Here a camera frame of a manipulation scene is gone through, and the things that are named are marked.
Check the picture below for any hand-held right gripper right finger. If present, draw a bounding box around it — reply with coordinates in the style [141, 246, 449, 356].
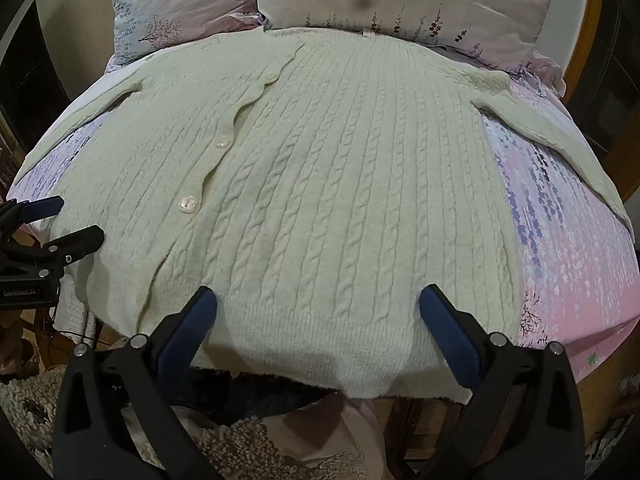
[419, 284, 586, 480]

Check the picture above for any wooden headboard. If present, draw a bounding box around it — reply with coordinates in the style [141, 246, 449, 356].
[560, 0, 608, 91]

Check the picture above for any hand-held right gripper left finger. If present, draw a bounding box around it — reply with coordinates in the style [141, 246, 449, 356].
[51, 286, 224, 480]

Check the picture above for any pink floral bed sheet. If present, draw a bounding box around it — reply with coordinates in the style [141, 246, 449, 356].
[7, 50, 640, 361]

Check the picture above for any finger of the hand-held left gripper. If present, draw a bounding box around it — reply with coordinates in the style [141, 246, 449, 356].
[0, 196, 65, 234]
[0, 225, 106, 282]

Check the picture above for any cream cable knit cardigan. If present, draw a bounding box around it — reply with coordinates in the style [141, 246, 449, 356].
[20, 27, 633, 406]

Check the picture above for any beige shaggy rug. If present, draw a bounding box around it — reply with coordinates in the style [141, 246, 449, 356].
[0, 365, 366, 480]

